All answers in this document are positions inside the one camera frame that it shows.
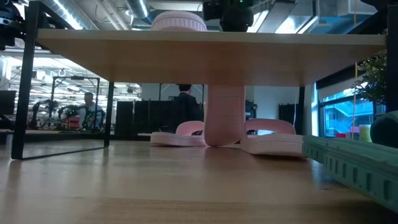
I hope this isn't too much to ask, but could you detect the black background monitor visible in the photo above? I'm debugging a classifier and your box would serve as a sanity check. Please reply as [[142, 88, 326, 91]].
[[0, 90, 17, 116]]

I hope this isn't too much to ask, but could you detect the black background rig frame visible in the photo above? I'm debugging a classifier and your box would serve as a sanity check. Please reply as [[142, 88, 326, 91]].
[[48, 75, 101, 131]]

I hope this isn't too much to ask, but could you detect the pink rubber slide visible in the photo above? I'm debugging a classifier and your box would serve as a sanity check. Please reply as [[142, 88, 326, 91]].
[[150, 10, 208, 32], [150, 120, 206, 147], [239, 118, 307, 158], [204, 84, 247, 147]]

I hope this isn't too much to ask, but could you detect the black background machine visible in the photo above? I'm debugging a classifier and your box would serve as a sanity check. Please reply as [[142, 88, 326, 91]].
[[245, 99, 258, 121]]

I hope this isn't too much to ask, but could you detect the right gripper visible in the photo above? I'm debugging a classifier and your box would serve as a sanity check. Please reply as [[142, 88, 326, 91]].
[[219, 4, 254, 32]]

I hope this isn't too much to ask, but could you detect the silver round duct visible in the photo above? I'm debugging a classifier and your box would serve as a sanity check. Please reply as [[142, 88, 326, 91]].
[[126, 0, 152, 20]]

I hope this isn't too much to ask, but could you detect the green potted plant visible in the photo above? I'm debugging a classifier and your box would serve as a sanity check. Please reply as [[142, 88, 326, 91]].
[[353, 51, 388, 106]]

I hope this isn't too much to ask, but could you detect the thin yellow rope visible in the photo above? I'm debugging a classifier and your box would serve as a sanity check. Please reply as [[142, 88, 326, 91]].
[[351, 0, 358, 141]]

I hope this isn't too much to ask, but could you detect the red background box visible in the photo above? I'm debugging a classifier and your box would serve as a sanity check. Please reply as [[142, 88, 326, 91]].
[[61, 115, 82, 130]]

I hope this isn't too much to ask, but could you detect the wooden shelf black metal frame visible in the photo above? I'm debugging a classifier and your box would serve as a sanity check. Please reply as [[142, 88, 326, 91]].
[[11, 0, 398, 161]]

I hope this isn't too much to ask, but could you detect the black partition panel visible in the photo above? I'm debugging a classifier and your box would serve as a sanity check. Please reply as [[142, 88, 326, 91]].
[[134, 100, 175, 134]]

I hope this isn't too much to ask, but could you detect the black curtain panel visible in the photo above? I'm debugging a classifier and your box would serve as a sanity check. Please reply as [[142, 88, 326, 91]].
[[278, 103, 299, 134]]

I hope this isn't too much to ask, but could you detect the person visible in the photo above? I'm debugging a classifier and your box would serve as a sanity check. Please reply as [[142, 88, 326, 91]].
[[172, 83, 203, 132], [79, 91, 105, 130]]

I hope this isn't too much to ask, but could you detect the green rubber slide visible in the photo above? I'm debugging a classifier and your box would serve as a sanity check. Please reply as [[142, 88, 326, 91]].
[[302, 110, 398, 164], [322, 149, 398, 215]]

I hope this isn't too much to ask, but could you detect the yellow-green container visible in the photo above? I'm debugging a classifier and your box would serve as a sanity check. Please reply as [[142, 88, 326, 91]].
[[359, 124, 373, 143]]

